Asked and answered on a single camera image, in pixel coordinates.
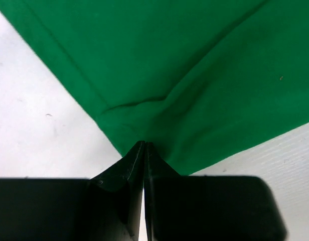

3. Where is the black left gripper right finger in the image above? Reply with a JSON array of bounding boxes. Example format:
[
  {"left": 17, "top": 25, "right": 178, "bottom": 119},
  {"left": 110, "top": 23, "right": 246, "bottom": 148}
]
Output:
[{"left": 144, "top": 143, "right": 287, "bottom": 240}]

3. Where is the green t shirt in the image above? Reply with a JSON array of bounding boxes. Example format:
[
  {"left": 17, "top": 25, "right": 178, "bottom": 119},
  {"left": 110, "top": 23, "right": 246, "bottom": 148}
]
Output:
[{"left": 0, "top": 1, "right": 309, "bottom": 175}]

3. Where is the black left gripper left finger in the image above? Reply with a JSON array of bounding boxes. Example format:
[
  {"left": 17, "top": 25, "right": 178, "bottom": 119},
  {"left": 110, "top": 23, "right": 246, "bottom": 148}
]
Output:
[{"left": 0, "top": 141, "right": 145, "bottom": 240}]

